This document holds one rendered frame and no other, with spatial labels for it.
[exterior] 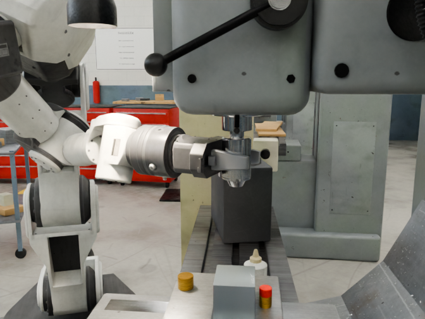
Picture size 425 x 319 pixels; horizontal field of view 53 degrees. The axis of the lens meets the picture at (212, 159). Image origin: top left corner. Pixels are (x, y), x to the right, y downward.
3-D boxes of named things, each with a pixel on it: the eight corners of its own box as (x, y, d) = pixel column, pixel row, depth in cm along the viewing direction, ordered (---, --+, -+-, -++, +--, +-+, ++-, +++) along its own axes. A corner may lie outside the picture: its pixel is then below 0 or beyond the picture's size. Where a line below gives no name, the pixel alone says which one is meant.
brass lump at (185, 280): (176, 290, 58) (176, 278, 58) (179, 283, 60) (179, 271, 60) (192, 291, 58) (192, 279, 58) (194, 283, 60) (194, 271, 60)
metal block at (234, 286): (212, 329, 54) (212, 285, 53) (217, 304, 60) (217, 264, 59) (254, 331, 53) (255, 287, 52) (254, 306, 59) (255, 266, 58)
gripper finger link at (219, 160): (248, 173, 66) (212, 168, 68) (249, 152, 65) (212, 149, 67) (245, 175, 64) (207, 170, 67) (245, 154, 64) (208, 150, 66)
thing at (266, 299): (258, 308, 54) (259, 290, 53) (258, 302, 55) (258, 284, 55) (271, 309, 54) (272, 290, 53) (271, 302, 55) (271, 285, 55)
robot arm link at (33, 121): (29, 162, 101) (-37, 104, 82) (62, 119, 106) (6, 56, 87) (64, 178, 96) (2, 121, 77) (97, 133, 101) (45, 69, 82)
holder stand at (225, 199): (222, 243, 103) (222, 162, 100) (210, 215, 125) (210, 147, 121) (271, 241, 105) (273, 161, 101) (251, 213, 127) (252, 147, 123)
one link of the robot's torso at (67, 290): (42, 293, 146) (25, 173, 124) (102, 287, 151) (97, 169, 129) (38, 330, 133) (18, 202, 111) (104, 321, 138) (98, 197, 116)
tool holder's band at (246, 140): (217, 143, 67) (217, 137, 67) (228, 140, 71) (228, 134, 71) (245, 145, 65) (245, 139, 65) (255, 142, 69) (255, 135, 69)
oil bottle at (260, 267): (243, 314, 73) (244, 253, 71) (243, 302, 77) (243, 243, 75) (267, 314, 72) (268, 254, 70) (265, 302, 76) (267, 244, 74)
